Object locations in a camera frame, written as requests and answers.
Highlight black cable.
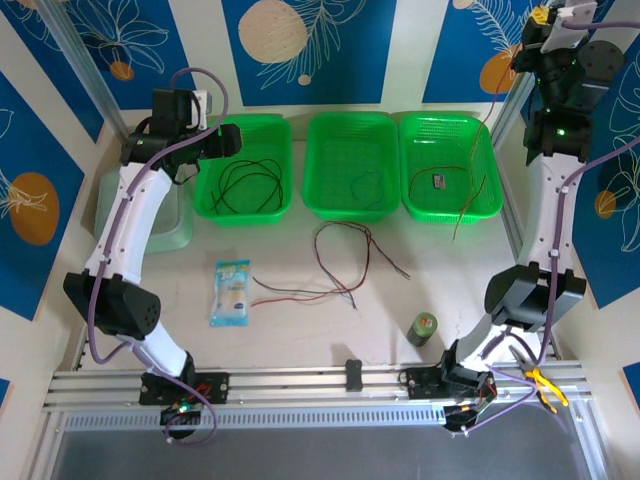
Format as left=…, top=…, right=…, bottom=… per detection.
left=212, top=160, right=281, bottom=211
left=252, top=277, right=351, bottom=299
left=209, top=158, right=284, bottom=214

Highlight green plastic mesh basket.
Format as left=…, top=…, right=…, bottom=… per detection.
left=301, top=112, right=401, bottom=224
left=192, top=114, right=295, bottom=227
left=398, top=110, right=505, bottom=224

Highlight blue poster orange circle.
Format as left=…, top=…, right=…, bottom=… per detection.
left=0, top=69, right=87, bottom=322
left=422, top=0, right=541, bottom=105

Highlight blue poster beige circle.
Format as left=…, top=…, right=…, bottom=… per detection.
left=221, top=0, right=400, bottom=107

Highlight light blue wipes packet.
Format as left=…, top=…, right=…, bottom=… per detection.
left=208, top=258, right=251, bottom=329

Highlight green cylindrical can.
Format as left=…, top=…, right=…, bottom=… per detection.
left=404, top=311, right=437, bottom=348

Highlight small circuit board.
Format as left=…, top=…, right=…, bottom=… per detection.
left=442, top=399, right=496, bottom=439
left=159, top=398, right=204, bottom=427

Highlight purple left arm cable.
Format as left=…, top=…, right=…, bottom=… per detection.
left=88, top=67, right=232, bottom=446

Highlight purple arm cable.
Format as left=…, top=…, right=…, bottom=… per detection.
left=88, top=67, right=232, bottom=446
left=467, top=7, right=640, bottom=441

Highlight aluminium frame post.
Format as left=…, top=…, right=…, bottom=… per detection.
left=492, top=74, right=539, bottom=146
left=38, top=0, right=129, bottom=144

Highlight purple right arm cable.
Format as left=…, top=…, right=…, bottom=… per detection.
left=467, top=7, right=640, bottom=441

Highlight aluminium rail frame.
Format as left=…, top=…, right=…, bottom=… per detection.
left=42, top=363, right=589, bottom=409

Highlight black rail clamp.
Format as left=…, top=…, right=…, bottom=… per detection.
left=344, top=357, right=364, bottom=393

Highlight grey slotted cable duct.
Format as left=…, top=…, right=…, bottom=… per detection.
left=62, top=405, right=449, bottom=432

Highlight yellow handled pliers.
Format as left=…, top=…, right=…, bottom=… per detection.
left=508, top=344, right=572, bottom=415

